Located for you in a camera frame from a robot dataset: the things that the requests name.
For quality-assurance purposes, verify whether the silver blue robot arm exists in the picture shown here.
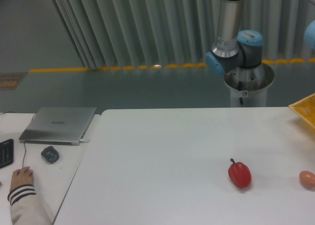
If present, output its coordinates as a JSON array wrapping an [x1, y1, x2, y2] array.
[[205, 0, 263, 75]]

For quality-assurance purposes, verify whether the person's hand on mouse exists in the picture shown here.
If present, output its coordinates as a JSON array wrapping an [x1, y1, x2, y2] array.
[[9, 166, 34, 192]]

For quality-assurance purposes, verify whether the black keyboard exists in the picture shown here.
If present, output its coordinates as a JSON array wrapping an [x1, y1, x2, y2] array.
[[0, 139, 14, 168]]

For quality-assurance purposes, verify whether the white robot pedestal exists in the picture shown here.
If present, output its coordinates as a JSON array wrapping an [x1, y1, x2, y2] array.
[[224, 63, 275, 107]]

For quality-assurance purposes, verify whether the red bell pepper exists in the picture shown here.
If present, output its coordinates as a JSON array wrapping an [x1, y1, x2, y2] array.
[[228, 158, 252, 189]]

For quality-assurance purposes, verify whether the brown egg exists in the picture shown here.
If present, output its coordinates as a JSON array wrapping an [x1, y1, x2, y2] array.
[[299, 171, 315, 189]]

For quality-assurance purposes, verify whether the small black tray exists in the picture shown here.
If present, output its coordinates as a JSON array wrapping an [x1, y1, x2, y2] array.
[[41, 146, 60, 164]]

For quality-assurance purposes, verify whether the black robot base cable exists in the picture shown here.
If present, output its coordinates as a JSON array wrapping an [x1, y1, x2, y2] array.
[[237, 80, 244, 107]]

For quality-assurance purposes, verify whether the beige striped-cuff sleeve forearm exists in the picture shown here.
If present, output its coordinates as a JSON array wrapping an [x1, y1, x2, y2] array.
[[7, 184, 52, 225]]

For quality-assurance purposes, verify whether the silver closed laptop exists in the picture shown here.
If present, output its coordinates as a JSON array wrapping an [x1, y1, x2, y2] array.
[[19, 107, 96, 146]]

